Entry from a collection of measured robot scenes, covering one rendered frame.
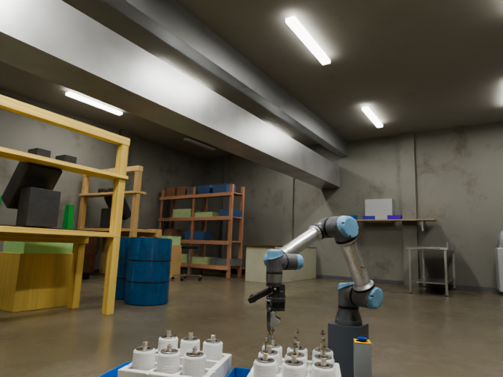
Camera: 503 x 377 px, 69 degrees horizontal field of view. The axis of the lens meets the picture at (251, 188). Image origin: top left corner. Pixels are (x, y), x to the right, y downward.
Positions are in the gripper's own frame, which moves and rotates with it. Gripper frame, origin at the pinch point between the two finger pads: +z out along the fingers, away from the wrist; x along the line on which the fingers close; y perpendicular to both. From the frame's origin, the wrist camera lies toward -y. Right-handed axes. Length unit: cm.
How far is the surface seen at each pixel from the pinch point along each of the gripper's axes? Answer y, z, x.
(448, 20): 194, -316, 258
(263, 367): -0.7, 11.5, -16.5
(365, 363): 42.6, 12.0, 1.1
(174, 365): -38.6, 14.4, -12.2
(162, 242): -144, -38, 259
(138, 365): -54, 15, -12
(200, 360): -27.1, 11.2, -13.7
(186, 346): -40.0, 12.5, 9.9
